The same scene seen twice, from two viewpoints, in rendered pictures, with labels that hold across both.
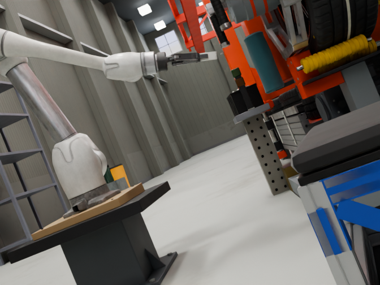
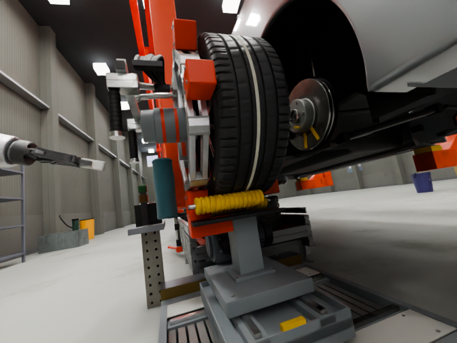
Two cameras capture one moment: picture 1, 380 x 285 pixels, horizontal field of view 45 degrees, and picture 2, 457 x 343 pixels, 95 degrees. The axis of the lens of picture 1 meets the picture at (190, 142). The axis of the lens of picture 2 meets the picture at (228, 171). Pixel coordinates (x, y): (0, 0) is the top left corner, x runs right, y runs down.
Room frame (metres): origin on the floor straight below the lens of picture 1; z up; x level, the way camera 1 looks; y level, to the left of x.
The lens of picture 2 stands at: (1.00, -0.37, 0.51)
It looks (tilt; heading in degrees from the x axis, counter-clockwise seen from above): 8 degrees up; 339
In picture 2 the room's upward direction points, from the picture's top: 9 degrees counter-clockwise
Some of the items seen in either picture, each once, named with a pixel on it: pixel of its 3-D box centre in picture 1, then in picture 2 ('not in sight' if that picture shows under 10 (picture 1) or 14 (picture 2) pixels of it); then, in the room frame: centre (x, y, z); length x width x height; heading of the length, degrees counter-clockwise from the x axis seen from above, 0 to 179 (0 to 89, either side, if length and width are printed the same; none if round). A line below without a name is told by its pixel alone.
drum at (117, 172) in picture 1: (119, 182); (87, 229); (9.02, 1.60, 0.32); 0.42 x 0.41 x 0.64; 172
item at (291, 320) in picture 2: not in sight; (258, 302); (1.77, -0.70, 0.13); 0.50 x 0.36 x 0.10; 176
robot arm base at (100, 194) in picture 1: (88, 199); not in sight; (1.74, 0.44, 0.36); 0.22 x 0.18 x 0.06; 166
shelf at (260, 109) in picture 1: (250, 114); (149, 226); (2.37, -0.34, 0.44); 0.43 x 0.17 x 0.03; 176
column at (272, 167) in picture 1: (266, 154); (154, 265); (2.40, -0.35, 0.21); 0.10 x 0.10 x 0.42; 86
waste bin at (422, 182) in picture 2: not in sight; (421, 182); (4.39, -6.96, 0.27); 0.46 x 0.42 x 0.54; 80
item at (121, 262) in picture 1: (111, 248); not in sight; (1.75, 0.44, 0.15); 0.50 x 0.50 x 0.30; 82
